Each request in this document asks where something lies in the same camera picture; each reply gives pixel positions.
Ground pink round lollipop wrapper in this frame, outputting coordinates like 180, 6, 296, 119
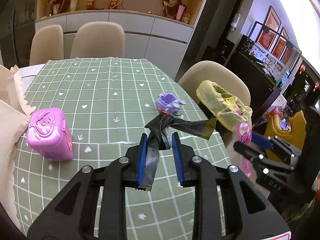
237, 121, 253, 178

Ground yellow trash bag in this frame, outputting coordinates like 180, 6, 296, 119
196, 80, 252, 133

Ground black plastic wrapper strip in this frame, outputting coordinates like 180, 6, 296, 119
137, 113, 216, 191

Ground dark display cabinet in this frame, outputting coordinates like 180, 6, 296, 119
226, 35, 280, 122

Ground pink plastic toy box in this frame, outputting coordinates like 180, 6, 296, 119
26, 107, 73, 161

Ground beige chair right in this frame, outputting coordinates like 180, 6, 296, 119
178, 61, 251, 106

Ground beige chair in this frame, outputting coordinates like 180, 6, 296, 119
29, 24, 65, 66
70, 21, 125, 59
178, 61, 251, 106

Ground green grid tablecloth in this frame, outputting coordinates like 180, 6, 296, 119
12, 56, 232, 240

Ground purple toy cup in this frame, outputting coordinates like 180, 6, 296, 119
157, 93, 186, 116

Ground beige paper bag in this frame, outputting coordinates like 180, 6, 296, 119
0, 66, 36, 229

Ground beige chair far middle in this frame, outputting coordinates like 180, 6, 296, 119
70, 21, 125, 59

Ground beige chair far left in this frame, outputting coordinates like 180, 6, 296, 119
29, 24, 65, 66

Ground white sideboard cabinet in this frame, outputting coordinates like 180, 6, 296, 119
35, 10, 193, 79

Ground red framed wall pictures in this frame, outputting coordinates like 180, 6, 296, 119
256, 6, 293, 64

